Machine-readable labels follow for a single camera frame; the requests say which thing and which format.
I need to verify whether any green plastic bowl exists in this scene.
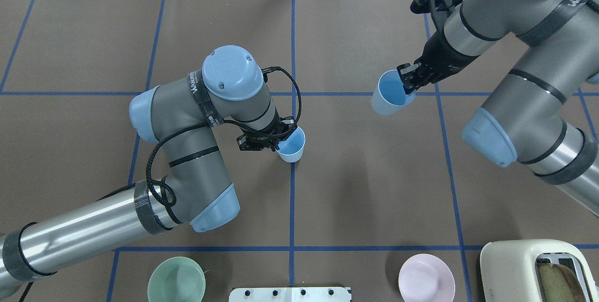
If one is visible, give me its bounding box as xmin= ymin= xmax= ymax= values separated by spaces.
xmin=147 ymin=257 xmax=207 ymax=302

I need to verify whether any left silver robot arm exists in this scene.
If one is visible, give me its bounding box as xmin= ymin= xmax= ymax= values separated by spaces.
xmin=1 ymin=44 xmax=300 ymax=299

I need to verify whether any pink plastic bowl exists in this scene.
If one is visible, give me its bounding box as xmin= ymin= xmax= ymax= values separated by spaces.
xmin=397 ymin=253 xmax=456 ymax=302

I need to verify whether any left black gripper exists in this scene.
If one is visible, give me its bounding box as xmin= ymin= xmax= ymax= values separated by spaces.
xmin=237 ymin=114 xmax=298 ymax=151

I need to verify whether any light blue cup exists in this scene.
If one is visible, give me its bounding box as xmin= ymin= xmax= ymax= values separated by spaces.
xmin=372 ymin=70 xmax=416 ymax=116
xmin=276 ymin=127 xmax=306 ymax=163

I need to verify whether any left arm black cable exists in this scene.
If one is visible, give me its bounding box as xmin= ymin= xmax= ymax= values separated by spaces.
xmin=145 ymin=66 xmax=303 ymax=208

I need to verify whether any cream white toaster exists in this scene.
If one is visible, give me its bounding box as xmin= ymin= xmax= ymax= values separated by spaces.
xmin=480 ymin=239 xmax=598 ymax=302

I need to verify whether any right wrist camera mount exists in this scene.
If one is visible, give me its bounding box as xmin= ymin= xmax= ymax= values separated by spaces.
xmin=410 ymin=0 xmax=464 ymax=32

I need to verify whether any brown toast slice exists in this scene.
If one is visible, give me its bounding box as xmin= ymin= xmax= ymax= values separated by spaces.
xmin=537 ymin=263 xmax=591 ymax=302

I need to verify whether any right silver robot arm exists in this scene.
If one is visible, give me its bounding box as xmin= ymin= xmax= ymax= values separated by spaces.
xmin=397 ymin=0 xmax=599 ymax=216

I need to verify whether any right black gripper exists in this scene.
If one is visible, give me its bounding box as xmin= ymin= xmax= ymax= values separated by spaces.
xmin=396 ymin=30 xmax=478 ymax=95

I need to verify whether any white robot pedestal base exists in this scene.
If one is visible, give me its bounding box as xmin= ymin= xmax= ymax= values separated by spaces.
xmin=228 ymin=287 xmax=353 ymax=302

